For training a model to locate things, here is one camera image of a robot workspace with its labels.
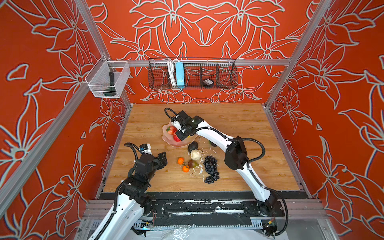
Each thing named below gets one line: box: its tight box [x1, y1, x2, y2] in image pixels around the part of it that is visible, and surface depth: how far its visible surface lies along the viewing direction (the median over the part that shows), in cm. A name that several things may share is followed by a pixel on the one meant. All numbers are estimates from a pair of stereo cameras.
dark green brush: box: [103, 71, 117, 97], surface depth 81 cm
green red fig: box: [188, 159, 200, 168], surface depth 87 cm
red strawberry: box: [166, 125, 178, 135], surface depth 99 cm
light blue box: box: [175, 62, 185, 86], surface depth 91 cm
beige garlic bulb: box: [190, 149, 202, 161], surface depth 89 cm
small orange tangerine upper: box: [177, 157, 185, 165], surface depth 89 cm
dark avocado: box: [187, 141, 199, 153], surface depth 94 cm
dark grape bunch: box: [203, 155, 220, 185], surface depth 84 cm
